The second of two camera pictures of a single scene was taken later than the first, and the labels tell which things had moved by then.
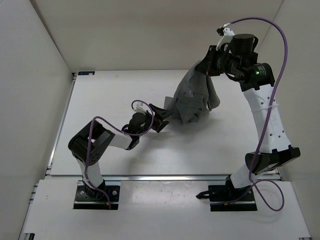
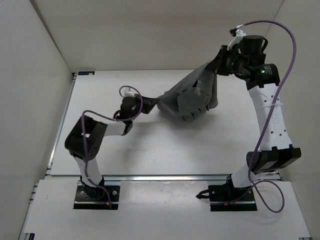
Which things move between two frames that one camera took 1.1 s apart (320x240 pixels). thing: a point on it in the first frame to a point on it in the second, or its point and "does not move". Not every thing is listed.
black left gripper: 162,114 to 149,103
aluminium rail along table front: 154,178 does not move
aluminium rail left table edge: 48,170 does not move
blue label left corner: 86,73 does not move
